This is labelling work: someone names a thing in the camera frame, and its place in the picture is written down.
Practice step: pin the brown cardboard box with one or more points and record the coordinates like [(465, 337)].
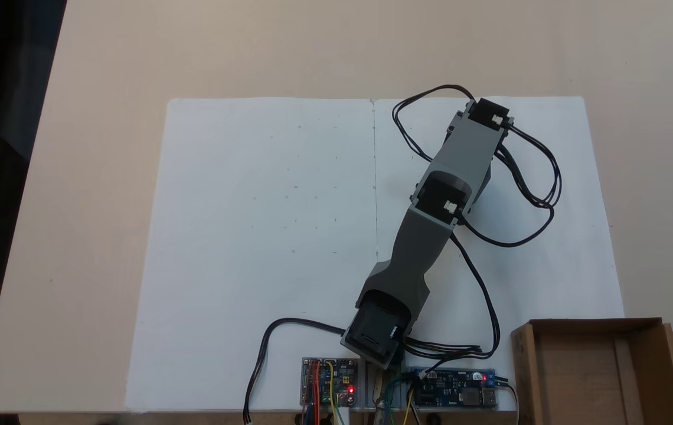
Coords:
[(584, 378)]

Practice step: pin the white paper sheet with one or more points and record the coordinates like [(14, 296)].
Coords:
[(224, 236), (578, 277)]

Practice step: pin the blue circuit board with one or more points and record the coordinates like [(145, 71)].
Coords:
[(448, 389)]

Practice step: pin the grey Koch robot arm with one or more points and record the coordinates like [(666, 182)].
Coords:
[(425, 248)]

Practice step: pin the circuit board with red LED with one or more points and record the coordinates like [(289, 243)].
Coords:
[(336, 381)]

